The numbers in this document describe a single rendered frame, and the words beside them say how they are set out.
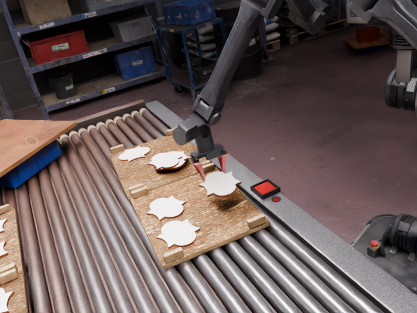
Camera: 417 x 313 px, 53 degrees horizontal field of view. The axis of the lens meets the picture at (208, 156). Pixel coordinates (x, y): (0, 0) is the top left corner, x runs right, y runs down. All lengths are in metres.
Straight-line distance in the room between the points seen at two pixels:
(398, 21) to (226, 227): 0.73
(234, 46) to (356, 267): 0.66
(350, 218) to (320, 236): 1.57
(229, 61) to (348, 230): 1.77
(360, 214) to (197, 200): 1.61
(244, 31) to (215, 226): 0.58
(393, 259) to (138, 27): 4.49
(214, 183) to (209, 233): 0.16
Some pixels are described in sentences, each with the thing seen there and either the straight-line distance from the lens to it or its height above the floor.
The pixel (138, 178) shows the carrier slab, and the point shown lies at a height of 0.94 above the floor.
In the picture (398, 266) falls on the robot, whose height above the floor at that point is 0.26.
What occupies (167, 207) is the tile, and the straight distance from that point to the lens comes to 1.44.
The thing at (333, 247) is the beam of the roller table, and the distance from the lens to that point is 1.24.
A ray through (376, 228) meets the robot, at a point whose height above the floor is 0.24.
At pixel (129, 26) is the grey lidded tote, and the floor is 0.81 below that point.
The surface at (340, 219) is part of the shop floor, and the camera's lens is 2.82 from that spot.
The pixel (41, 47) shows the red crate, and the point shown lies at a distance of 5.55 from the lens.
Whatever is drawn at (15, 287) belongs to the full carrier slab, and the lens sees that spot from 1.38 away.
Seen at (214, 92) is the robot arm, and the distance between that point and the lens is 1.23.
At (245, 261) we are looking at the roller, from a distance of 1.21.
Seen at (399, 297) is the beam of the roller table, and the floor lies 0.92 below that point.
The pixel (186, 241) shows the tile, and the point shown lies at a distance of 1.27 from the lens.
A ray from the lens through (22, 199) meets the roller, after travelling 1.85.
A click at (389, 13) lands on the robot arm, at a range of 0.99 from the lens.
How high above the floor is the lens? 1.74
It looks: 28 degrees down
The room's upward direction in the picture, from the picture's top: 11 degrees counter-clockwise
